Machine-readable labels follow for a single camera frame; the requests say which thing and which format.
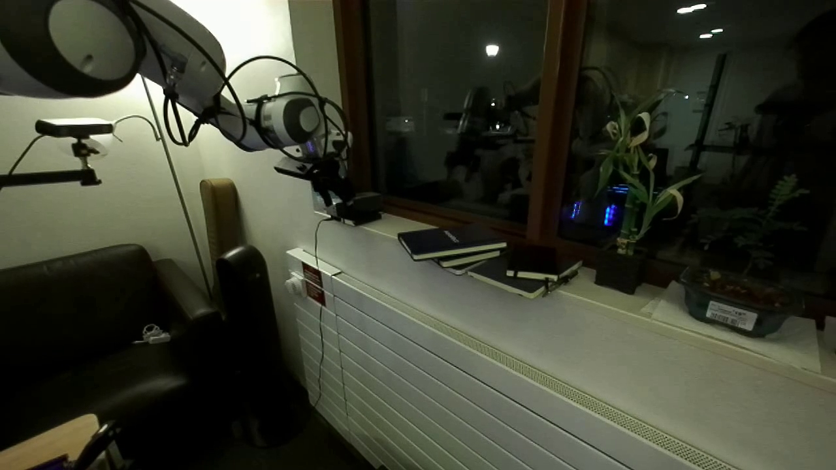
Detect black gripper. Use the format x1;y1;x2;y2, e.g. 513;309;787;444
275;149;360;218

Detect grey rectangular box device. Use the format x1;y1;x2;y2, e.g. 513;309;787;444
334;192;386;228

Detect dark red warning sticker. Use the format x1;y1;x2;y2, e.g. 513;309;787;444
300;262;328;309

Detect brown wooden board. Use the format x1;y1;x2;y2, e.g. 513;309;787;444
198;177;245;264

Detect black cylindrical tower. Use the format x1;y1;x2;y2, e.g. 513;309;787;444
213;244;289;446

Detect thin metal lamp pole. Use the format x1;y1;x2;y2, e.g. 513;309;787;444
139;77;217;299

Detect white slatted radiator cover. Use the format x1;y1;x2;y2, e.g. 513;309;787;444
284;245;742;470

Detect small white object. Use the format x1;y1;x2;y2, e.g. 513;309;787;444
134;321;174;347

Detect black leather armchair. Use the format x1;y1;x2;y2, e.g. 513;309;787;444
0;244;230;455

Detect black square plant pot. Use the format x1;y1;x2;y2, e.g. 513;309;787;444
593;248;654;299

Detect tall green orchid plant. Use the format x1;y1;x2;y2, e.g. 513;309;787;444
593;87;705;260

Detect light wooden table corner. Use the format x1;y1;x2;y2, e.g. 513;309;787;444
0;414;102;470

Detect dark planter with white label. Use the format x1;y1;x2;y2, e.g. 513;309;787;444
678;264;797;341

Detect dark leafy green plant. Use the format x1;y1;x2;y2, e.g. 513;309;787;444
686;171;813;283

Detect thin black power cable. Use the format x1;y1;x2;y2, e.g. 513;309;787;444
307;215;347;414

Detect black robot arm cables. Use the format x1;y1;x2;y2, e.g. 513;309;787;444
121;0;356;171

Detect brown wooden window frame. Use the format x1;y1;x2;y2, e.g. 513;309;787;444
332;0;836;333

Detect black stereo camera bar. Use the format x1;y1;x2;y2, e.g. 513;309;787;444
34;117;117;142

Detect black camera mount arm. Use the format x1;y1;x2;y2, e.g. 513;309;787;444
0;137;105;192

